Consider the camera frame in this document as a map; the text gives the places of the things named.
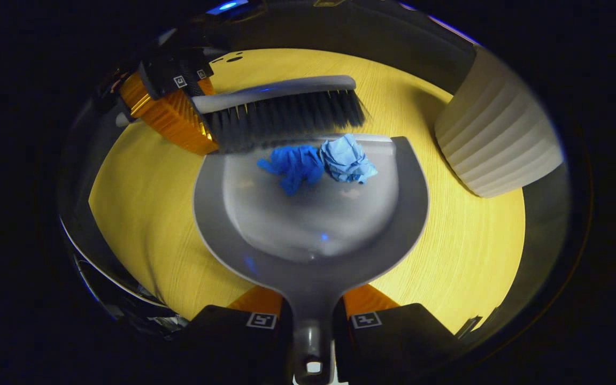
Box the dark blue paper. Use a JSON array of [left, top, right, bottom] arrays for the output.
[[257, 144, 326, 197]]

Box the white ribbed garbage bin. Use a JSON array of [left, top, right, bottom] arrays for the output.
[[435, 45, 564, 198]]

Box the small grey broom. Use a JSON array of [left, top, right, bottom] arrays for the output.
[[190, 75, 367, 153]]

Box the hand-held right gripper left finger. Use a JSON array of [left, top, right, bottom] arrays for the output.
[[172, 285, 294, 385]]

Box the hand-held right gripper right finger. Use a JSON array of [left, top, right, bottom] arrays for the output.
[[334, 283, 465, 385]]

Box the light blue paper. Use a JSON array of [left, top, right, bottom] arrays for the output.
[[320, 134, 378, 185]]

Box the grey dustpan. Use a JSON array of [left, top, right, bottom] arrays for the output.
[[192, 134, 429, 385]]

